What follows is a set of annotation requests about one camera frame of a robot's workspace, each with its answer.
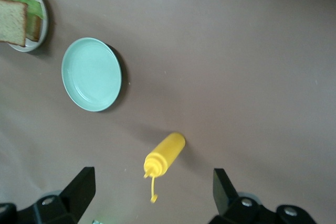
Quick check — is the light green plate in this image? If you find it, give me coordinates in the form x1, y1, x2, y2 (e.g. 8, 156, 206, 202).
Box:
61, 37, 123, 112

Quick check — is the beige plate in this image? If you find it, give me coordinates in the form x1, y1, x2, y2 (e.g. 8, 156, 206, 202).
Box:
0, 0, 48, 53

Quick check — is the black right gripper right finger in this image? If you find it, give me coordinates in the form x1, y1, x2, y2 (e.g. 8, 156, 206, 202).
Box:
208, 168, 316, 224

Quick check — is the yellow mustard squeeze bottle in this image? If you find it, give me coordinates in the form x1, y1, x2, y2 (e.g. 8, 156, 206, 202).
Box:
143, 132, 186, 204

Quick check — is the brown bread slice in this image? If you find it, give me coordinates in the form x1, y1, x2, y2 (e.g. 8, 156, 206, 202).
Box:
0, 0, 28, 48
25, 14, 43, 42

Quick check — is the green lettuce leaf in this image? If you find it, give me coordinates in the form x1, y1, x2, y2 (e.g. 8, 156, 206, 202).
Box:
2, 0, 44, 20

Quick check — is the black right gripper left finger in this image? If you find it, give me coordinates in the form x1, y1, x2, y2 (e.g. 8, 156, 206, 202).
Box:
0, 166, 96, 224

